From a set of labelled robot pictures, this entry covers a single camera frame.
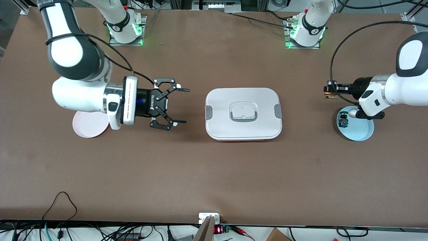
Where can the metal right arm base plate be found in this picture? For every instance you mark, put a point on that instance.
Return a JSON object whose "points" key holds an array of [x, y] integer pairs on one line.
{"points": [[115, 43]]}

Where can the orange push button switch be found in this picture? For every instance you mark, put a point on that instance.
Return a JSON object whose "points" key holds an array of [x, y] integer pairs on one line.
{"points": [[331, 96]]}

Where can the light blue round plate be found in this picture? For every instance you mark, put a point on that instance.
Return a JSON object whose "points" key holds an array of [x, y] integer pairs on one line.
{"points": [[359, 129]]}

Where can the white metal mounting bracket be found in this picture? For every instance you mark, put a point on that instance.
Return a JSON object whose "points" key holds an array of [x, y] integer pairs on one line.
{"points": [[204, 217]]}

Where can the aluminium profile bar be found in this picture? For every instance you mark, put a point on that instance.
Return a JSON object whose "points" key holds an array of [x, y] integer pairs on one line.
{"points": [[204, 231]]}

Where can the pink round plate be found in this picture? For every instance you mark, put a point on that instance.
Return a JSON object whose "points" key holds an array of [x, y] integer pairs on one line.
{"points": [[88, 129]]}

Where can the brown cardboard box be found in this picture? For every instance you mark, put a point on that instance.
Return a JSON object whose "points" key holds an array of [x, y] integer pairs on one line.
{"points": [[277, 235]]}

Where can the white lidded box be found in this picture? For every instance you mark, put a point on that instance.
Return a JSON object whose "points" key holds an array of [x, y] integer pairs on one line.
{"points": [[242, 100]]}

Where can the small black green part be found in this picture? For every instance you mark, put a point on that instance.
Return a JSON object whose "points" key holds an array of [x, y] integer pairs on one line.
{"points": [[343, 121]]}

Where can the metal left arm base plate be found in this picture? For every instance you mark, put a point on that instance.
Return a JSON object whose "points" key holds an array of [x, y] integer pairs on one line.
{"points": [[291, 46]]}

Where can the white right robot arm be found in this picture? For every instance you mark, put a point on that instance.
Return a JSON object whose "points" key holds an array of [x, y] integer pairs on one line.
{"points": [[73, 97]]}

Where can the aluminium frame profile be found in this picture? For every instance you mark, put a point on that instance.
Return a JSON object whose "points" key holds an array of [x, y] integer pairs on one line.
{"points": [[21, 6]]}

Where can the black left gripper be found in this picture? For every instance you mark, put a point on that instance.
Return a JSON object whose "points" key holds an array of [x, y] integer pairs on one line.
{"points": [[360, 84]]}

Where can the white power strip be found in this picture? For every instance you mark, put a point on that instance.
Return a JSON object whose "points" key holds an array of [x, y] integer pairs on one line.
{"points": [[217, 6]]}

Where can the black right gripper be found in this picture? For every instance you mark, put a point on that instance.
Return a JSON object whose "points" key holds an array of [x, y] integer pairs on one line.
{"points": [[145, 102]]}

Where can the aluminium corner bracket rail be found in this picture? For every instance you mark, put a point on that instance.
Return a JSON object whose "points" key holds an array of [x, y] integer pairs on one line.
{"points": [[409, 16]]}

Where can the red digit display module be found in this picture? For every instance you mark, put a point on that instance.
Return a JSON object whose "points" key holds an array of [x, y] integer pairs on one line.
{"points": [[219, 229]]}

